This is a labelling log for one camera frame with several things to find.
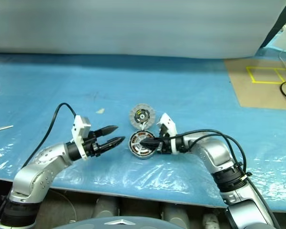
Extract grey robot torso silver emblem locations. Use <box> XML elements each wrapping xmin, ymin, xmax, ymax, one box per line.
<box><xmin>73</xmin><ymin>216</ymin><xmax>205</xmax><ymax>229</ymax></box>

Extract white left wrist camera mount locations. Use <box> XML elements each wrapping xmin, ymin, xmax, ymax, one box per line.
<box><xmin>71</xmin><ymin>114</ymin><xmax>92</xmax><ymax>160</ymax></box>

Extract blue plastic table sheet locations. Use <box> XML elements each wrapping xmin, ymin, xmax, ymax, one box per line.
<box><xmin>0</xmin><ymin>52</ymin><xmax>286</xmax><ymax>213</ymax></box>

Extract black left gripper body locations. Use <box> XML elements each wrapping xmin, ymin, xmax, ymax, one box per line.
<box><xmin>82</xmin><ymin>131</ymin><xmax>103</xmax><ymax>158</ymax></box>

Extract white foam backdrop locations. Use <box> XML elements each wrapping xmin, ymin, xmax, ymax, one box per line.
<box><xmin>0</xmin><ymin>0</ymin><xmax>286</xmax><ymax>58</ymax></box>

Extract brown cardboard sheet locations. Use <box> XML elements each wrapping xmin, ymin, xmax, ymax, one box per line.
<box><xmin>224</xmin><ymin>58</ymin><xmax>286</xmax><ymax>110</ymax></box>

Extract silver motor stator copper windings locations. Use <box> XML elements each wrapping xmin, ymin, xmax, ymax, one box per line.
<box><xmin>128</xmin><ymin>130</ymin><xmax>157</xmax><ymax>157</ymax></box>

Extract grey rounded cylinder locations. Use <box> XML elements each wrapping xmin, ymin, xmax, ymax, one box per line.
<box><xmin>163</xmin><ymin>204</ymin><xmax>190</xmax><ymax>224</ymax></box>
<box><xmin>95</xmin><ymin>198</ymin><xmax>120</xmax><ymax>218</ymax></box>

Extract grey round motor end cover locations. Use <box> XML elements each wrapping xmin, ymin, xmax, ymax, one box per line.
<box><xmin>129</xmin><ymin>103</ymin><xmax>156</xmax><ymax>131</ymax></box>

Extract black motor rotor ring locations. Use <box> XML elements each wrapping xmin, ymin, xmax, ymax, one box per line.
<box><xmin>130</xmin><ymin>132</ymin><xmax>155</xmax><ymax>154</ymax></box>

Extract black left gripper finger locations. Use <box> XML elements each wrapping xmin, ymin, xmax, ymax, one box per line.
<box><xmin>97</xmin><ymin>136</ymin><xmax>126</xmax><ymax>151</ymax></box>
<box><xmin>94</xmin><ymin>125</ymin><xmax>120</xmax><ymax>138</ymax></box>

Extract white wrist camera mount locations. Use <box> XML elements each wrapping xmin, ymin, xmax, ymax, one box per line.
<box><xmin>71</xmin><ymin>114</ymin><xmax>92</xmax><ymax>160</ymax></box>
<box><xmin>156</xmin><ymin>113</ymin><xmax>179</xmax><ymax>153</ymax></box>

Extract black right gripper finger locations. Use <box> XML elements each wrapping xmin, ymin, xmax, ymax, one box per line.
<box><xmin>139</xmin><ymin>142</ymin><xmax>163</xmax><ymax>150</ymax></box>
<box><xmin>142</xmin><ymin>137</ymin><xmax>163</xmax><ymax>144</ymax></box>

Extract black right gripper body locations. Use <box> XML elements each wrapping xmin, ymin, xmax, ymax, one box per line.
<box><xmin>157</xmin><ymin>125</ymin><xmax>173</xmax><ymax>155</ymax></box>

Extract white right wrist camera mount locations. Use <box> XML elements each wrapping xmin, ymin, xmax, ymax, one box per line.
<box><xmin>156</xmin><ymin>113</ymin><xmax>179</xmax><ymax>153</ymax></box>

